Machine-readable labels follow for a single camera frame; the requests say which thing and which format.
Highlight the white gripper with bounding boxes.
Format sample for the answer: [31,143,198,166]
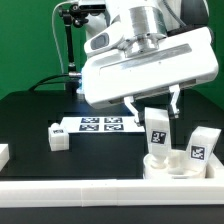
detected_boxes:
[82,27,218,126]

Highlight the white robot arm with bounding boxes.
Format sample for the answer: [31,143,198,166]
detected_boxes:
[82,0,218,124]

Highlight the white marker sheet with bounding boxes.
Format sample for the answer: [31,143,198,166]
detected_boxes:
[60,116,144,133]

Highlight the white U-shaped fence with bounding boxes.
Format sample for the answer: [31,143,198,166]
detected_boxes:
[0,143,224,209]

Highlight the camera on mount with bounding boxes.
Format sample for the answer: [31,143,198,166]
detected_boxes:
[78,0,106,13]

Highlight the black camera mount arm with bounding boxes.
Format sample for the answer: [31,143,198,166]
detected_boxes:
[59,3,100,94]

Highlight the black cables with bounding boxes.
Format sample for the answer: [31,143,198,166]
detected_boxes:
[28,73,72,92]

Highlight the white cable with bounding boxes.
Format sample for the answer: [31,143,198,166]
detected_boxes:
[51,0,78,92]

